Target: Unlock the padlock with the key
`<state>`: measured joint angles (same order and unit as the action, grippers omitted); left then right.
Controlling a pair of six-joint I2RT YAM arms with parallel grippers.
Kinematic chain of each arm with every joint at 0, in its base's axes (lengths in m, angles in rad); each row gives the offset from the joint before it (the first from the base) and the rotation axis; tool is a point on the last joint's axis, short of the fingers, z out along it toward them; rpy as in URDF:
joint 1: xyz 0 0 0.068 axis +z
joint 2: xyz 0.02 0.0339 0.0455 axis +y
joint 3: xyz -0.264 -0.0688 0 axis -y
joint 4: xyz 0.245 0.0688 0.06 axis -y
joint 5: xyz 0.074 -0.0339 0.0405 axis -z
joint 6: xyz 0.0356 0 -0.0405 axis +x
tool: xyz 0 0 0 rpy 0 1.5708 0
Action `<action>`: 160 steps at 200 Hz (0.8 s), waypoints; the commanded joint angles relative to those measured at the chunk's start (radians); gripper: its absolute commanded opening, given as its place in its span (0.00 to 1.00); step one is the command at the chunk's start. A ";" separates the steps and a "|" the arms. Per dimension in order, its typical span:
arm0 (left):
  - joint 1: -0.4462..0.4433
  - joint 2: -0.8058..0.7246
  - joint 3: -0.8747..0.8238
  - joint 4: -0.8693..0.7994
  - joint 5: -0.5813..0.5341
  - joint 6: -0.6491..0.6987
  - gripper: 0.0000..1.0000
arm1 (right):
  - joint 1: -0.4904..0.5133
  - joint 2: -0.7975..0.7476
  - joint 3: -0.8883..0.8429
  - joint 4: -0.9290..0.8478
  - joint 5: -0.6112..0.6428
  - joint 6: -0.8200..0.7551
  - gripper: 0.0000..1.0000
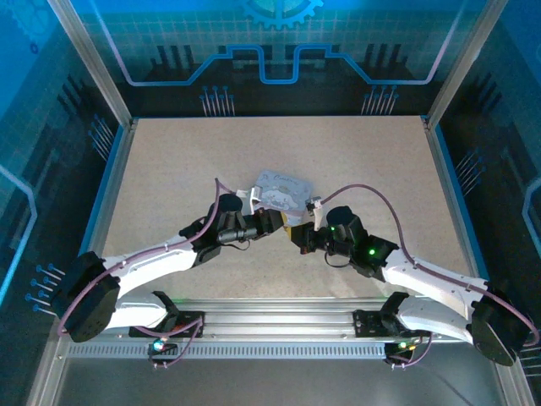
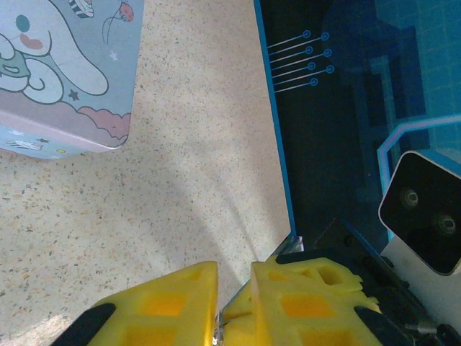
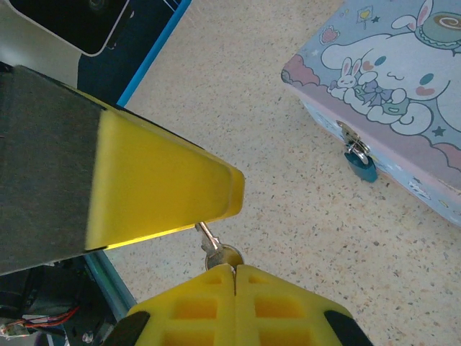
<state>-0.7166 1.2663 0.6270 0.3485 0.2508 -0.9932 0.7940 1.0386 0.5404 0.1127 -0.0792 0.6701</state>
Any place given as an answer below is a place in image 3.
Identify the blue circuit-print side panel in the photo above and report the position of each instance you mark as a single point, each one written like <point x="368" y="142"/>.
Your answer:
<point x="144" y="36"/>

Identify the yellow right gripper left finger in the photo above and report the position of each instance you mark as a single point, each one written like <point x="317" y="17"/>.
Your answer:
<point x="201" y="317"/>

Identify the pastel cartoon tin box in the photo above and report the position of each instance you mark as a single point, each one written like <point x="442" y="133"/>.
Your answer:
<point x="396" y="54"/>

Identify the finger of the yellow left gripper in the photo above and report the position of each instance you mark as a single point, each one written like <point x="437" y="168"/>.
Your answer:
<point x="151" y="173"/>

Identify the small blue padlock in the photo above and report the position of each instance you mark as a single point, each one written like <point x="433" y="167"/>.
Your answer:
<point x="364" y="171"/>

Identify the aluminium table front rail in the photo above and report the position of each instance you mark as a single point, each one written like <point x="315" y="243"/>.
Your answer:
<point x="108" y="281"/>

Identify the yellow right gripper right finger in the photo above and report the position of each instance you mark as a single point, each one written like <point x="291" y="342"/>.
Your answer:
<point x="281" y="317"/>

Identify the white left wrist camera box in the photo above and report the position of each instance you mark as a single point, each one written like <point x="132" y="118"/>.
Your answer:
<point x="43" y="54"/>

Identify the small silver key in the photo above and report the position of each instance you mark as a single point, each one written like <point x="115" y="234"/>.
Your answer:
<point x="218" y="252"/>

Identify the silver tin box hasp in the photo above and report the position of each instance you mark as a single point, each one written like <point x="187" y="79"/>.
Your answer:
<point x="348" y="131"/>

